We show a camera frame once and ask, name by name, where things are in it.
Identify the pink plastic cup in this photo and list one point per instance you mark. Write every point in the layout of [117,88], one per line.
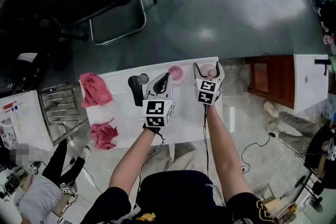
[175,73]

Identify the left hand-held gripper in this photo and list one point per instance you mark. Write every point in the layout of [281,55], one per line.
[155,111]

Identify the person's left forearm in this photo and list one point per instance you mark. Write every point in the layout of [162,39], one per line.
[131,162]

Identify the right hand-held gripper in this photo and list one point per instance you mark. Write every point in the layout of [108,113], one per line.
[206,90]

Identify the black office chair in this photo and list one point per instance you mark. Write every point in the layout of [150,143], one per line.
[31,55]

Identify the black faucet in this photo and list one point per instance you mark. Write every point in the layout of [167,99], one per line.
[136,86]
[321,62]

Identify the person's dark navy shirt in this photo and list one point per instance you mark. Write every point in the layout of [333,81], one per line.
[178,196]

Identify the brown wooden cabinet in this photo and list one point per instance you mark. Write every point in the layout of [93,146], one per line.
[273,78]

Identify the red and white tube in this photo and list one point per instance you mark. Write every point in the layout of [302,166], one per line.
[10,107]

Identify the person's right forearm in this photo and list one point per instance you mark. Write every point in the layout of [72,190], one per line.
[225,154]

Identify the pink cloth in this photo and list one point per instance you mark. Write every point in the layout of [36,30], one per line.
[103,135]
[94,91]

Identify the metal rack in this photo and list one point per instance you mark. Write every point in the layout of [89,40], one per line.
[63,112]

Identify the person's beige trousers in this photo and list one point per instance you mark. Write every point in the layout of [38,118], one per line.
[183,160]

